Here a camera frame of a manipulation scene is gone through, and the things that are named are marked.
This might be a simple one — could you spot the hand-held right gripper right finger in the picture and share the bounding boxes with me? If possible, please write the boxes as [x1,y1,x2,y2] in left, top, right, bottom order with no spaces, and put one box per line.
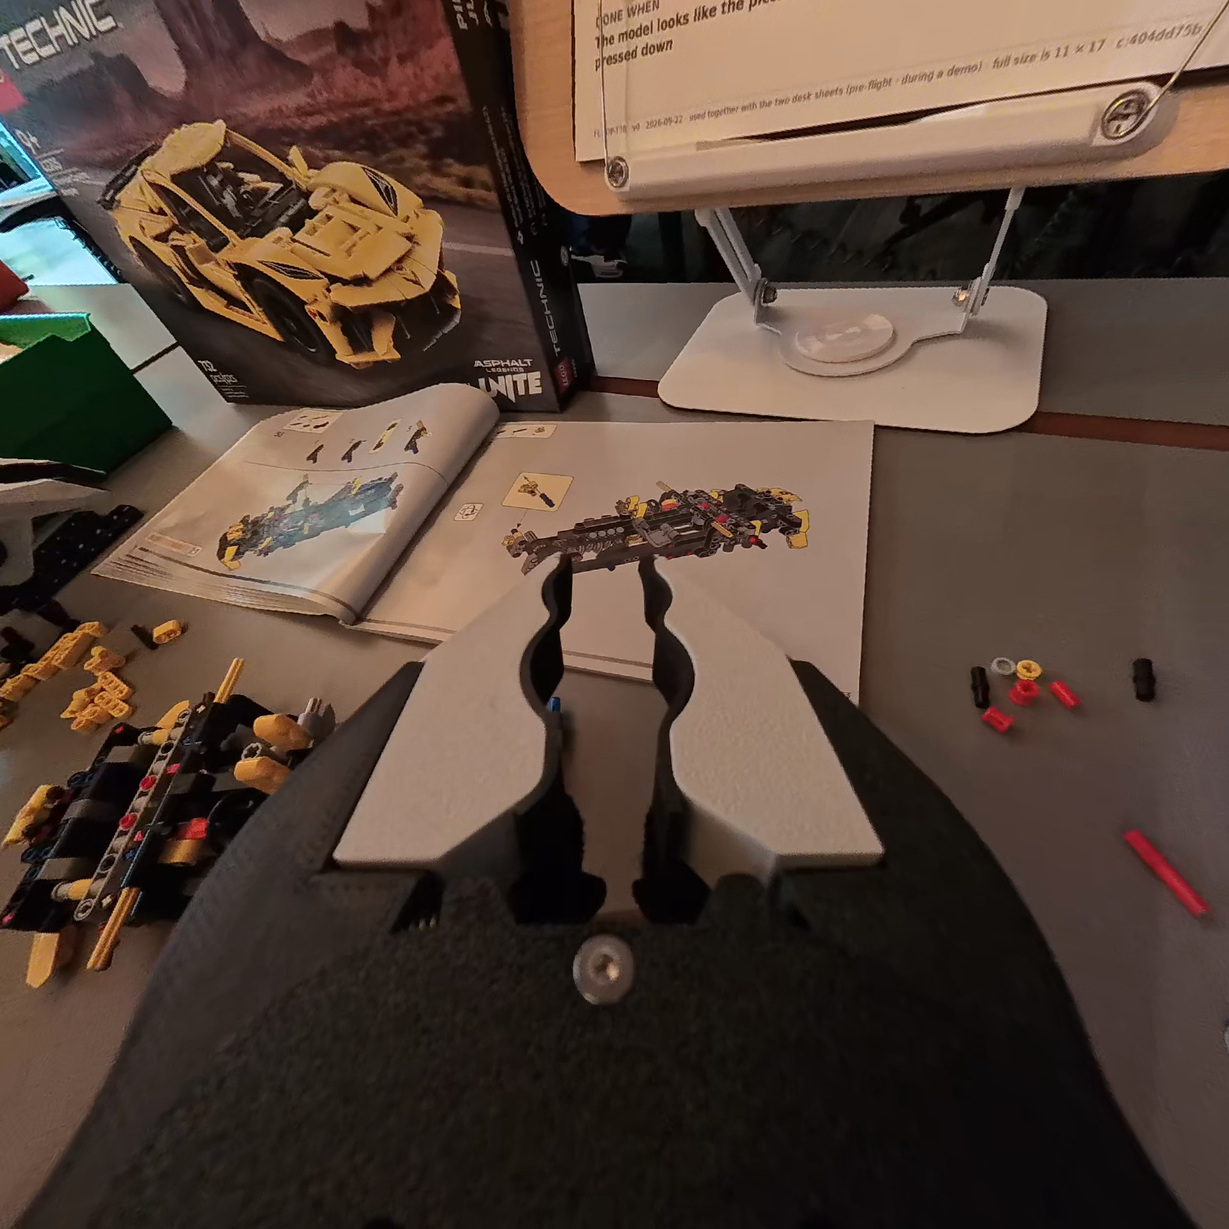
[638,555,885,899]

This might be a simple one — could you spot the cluster of small lego bushes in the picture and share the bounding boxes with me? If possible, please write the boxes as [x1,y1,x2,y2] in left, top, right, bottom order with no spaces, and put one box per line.
[967,656,1083,735]

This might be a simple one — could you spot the open instruction booklet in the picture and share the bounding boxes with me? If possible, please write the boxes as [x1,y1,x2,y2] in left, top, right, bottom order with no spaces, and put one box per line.
[91,384,875,707]

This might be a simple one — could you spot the black yellow lego car chassis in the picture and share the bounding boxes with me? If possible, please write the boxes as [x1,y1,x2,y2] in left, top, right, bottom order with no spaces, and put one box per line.
[0,657,338,991]

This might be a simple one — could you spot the printed instruction sheet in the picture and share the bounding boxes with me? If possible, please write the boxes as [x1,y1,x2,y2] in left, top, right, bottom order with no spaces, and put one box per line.
[574,0,1206,164]

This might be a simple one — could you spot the pile of yellow lego pieces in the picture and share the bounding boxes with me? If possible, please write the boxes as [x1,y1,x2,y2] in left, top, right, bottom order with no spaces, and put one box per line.
[0,619,189,736]

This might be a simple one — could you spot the white wooden document stand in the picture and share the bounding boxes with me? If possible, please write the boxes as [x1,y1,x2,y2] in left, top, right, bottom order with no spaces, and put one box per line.
[503,0,1229,433]

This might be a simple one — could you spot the black lego beam stack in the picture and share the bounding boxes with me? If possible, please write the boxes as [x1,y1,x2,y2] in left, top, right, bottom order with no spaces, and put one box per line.
[0,504,145,616]

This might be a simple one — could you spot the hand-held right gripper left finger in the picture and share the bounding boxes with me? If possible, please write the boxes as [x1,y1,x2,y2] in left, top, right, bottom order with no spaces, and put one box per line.
[331,555,574,871]

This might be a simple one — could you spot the lego set box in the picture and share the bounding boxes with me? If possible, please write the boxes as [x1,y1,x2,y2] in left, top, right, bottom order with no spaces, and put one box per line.
[0,0,597,414]

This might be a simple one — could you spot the green plastic bin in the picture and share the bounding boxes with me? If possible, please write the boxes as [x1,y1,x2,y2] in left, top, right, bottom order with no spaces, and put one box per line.
[0,312,174,471]

